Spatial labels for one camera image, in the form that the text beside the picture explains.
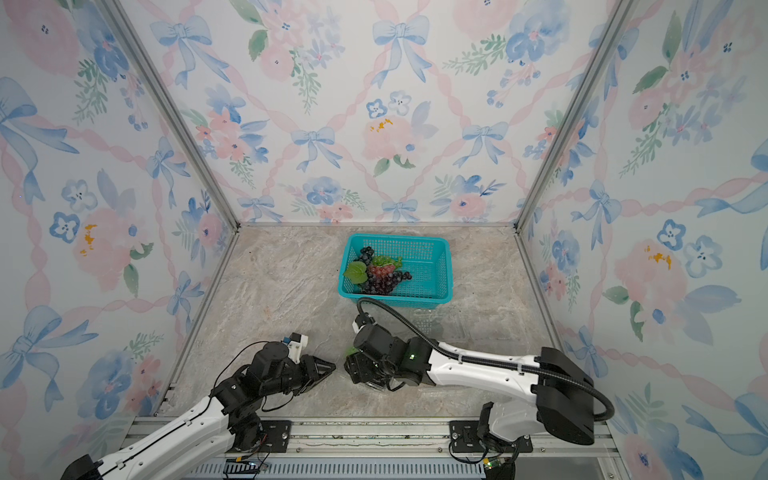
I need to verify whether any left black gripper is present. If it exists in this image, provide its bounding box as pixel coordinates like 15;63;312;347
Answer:
264;352;333;397

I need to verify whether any clear plastic clamshell container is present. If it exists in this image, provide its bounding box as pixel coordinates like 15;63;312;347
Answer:
344;347;395;391

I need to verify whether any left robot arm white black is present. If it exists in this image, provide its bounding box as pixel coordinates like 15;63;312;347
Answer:
61;341;336;479

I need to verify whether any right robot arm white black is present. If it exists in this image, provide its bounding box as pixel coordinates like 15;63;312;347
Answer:
344;324;613;446

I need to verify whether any purple red grape bunch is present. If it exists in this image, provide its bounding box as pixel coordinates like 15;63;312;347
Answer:
360;264;413;296

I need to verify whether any green grape leaf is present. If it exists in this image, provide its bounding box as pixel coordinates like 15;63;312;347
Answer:
343;261;368;285

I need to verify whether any small green grape bunch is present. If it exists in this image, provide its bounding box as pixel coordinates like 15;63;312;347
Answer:
372;255;403;269

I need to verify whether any dark blue grape bunch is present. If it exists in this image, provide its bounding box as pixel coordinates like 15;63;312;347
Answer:
357;246;375;266

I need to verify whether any teal plastic basket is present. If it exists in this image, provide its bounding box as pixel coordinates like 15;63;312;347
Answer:
338;233;453;310

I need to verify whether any thin black left cable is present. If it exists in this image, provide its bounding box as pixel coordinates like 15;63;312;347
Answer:
212;340;295;415

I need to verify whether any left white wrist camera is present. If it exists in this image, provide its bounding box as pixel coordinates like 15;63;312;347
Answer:
283;332;309;364

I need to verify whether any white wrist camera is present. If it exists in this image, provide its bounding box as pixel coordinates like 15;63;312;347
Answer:
352;319;366;334
283;332;309;364

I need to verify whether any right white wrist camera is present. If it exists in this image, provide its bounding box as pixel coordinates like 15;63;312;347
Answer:
352;319;366;334

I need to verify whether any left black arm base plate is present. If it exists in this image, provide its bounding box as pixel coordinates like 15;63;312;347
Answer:
231;417;293;453

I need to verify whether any aluminium front rail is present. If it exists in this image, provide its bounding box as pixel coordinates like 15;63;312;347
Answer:
120;417;629;479

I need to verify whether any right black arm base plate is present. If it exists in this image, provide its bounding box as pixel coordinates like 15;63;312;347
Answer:
448;420;533;456

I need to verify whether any left aluminium corner post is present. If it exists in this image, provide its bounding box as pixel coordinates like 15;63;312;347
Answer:
96;0;240;232

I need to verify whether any aluminium corner post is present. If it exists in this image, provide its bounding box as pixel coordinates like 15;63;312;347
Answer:
96;0;240;232
514;0;636;236

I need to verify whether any right aluminium corner post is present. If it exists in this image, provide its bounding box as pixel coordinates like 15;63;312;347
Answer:
514;0;636;236

